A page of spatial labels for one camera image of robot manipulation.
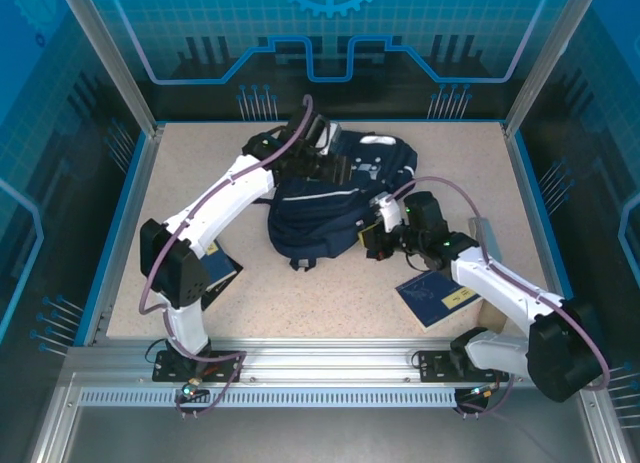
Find navy blue backpack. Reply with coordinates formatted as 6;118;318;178
267;127;420;273

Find blue book with yellow label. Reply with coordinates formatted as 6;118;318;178
394;270;484;330

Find black book with yellow title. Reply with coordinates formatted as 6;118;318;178
202;240;245;309

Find blue printed back panel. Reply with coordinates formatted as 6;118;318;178
64;0;586;123

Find small connector with green light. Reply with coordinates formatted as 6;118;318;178
174;377;209;404
467;382;504;402

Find grey metal shelf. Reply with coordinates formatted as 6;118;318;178
29;372;621;463

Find blue printed side panel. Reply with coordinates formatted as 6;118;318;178
0;0;151;463
514;0;640;463

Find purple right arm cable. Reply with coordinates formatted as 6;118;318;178
392;177;611;419

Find aluminium table side rail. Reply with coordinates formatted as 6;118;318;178
502;122;571;344
82;124;167;347

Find aluminium frame rail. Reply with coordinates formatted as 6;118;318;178
64;336;596;387

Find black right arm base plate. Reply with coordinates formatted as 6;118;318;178
417;350;511;383

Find slotted grey cable duct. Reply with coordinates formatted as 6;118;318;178
77;388;459;409

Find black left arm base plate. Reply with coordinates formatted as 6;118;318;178
152;350;245;383

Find aluminium frame post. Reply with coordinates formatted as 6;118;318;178
502;0;601;138
54;0;166;138

